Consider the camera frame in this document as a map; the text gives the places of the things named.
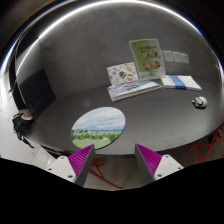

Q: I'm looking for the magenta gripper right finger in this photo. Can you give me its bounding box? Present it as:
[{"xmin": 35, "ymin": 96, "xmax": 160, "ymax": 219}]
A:
[{"xmin": 134, "ymin": 143, "xmax": 185, "ymax": 184}]

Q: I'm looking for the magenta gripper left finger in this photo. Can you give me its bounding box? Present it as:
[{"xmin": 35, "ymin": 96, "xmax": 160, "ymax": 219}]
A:
[{"xmin": 45, "ymin": 143, "xmax": 96, "ymax": 187}]

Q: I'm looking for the round landscape mouse pad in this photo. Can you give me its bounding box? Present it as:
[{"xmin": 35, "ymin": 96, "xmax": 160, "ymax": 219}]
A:
[{"xmin": 70, "ymin": 107, "xmax": 126, "ymax": 149}]

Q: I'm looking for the white computer mouse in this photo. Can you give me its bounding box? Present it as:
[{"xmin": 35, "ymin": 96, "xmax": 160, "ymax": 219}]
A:
[{"xmin": 192, "ymin": 96, "xmax": 208, "ymax": 108}]

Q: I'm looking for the white and blue book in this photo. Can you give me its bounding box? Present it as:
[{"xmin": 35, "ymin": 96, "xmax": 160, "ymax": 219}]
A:
[{"xmin": 161, "ymin": 75, "xmax": 202, "ymax": 91}]

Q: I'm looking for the white sticker-covered tablet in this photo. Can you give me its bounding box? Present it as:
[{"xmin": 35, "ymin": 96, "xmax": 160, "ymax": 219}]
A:
[{"xmin": 107, "ymin": 62, "xmax": 138, "ymax": 85}]

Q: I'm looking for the green food poster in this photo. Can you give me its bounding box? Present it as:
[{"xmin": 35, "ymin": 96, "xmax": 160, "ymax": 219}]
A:
[{"xmin": 129, "ymin": 39, "xmax": 166, "ymax": 79}]

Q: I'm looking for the red chair frame under table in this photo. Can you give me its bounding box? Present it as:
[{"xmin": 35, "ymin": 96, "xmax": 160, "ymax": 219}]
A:
[{"xmin": 89, "ymin": 158, "xmax": 121, "ymax": 190}]

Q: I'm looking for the red chair frame right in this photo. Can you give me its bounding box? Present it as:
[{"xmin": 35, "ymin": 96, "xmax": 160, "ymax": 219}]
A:
[{"xmin": 188, "ymin": 124, "xmax": 224, "ymax": 164}]

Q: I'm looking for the white wall socket panel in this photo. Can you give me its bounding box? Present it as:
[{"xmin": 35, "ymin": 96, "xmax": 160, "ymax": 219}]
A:
[{"xmin": 163, "ymin": 51, "xmax": 189, "ymax": 64}]

